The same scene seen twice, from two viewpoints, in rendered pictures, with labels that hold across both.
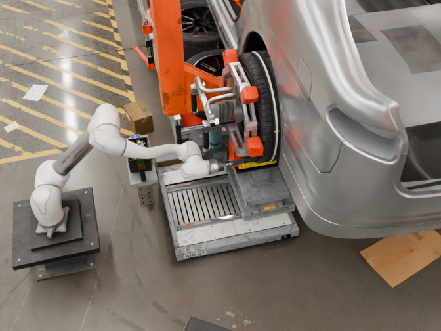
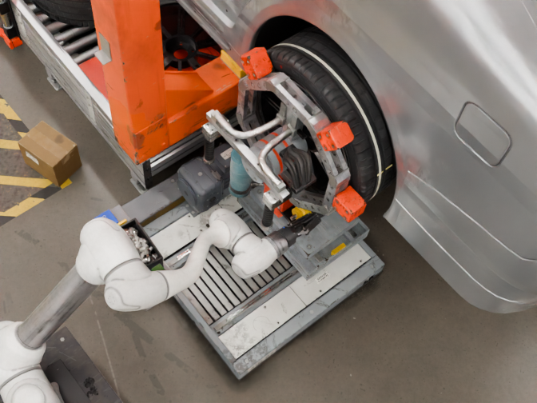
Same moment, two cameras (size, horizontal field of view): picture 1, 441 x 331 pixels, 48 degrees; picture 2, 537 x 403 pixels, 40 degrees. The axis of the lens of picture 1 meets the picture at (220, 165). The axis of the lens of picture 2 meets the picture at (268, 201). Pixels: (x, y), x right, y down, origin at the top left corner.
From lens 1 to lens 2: 1.31 m
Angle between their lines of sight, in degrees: 23
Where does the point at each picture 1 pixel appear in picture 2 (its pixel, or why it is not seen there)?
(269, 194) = (332, 229)
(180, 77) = (160, 104)
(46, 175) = (13, 361)
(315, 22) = (503, 52)
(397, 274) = not seen: hidden behind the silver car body
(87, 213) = (86, 376)
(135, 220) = (139, 337)
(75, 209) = (68, 380)
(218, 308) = not seen: outside the picture
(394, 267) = not seen: hidden behind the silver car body
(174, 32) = (149, 45)
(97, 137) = (125, 297)
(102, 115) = (108, 249)
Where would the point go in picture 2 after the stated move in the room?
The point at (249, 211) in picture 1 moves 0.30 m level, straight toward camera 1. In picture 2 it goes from (312, 265) to (338, 327)
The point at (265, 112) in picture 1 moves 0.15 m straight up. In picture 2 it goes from (363, 155) to (372, 129)
